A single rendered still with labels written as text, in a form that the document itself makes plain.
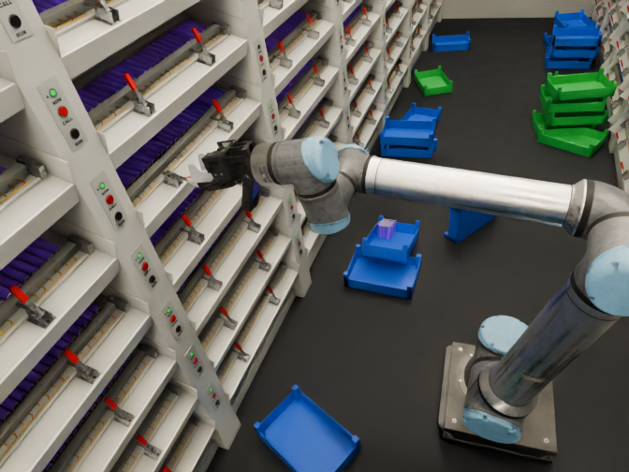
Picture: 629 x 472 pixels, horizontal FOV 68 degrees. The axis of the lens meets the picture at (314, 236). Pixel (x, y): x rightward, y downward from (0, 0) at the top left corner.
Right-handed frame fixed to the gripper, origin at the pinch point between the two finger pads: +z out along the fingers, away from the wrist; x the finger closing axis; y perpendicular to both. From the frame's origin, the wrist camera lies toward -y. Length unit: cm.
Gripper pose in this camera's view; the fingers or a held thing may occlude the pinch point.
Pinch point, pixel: (195, 179)
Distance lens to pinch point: 114.7
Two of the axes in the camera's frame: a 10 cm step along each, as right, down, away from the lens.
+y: -3.2, -7.5, -5.8
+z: -8.8, 0.1, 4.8
